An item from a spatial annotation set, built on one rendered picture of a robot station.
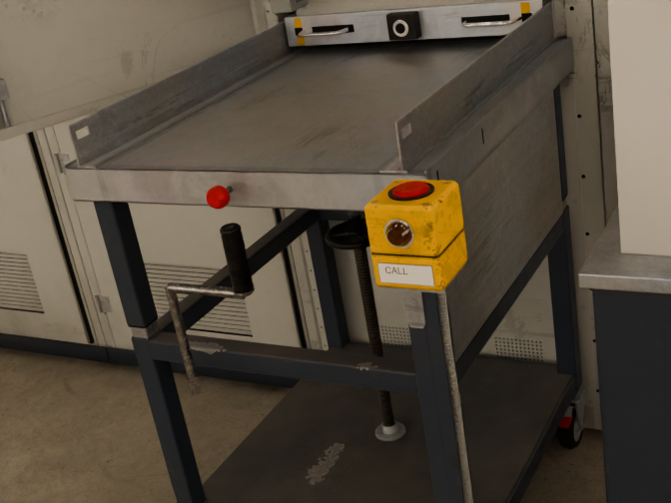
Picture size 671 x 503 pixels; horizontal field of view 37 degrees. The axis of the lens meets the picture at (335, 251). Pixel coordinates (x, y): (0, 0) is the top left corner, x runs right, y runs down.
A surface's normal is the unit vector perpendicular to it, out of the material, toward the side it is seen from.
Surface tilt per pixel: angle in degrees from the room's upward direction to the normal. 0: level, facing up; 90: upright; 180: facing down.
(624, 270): 0
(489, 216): 90
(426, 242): 89
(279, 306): 90
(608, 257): 0
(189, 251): 90
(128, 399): 0
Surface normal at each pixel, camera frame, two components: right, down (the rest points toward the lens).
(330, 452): -0.16, -0.91
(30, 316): -0.46, 0.42
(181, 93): 0.87, 0.05
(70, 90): 0.58, 0.23
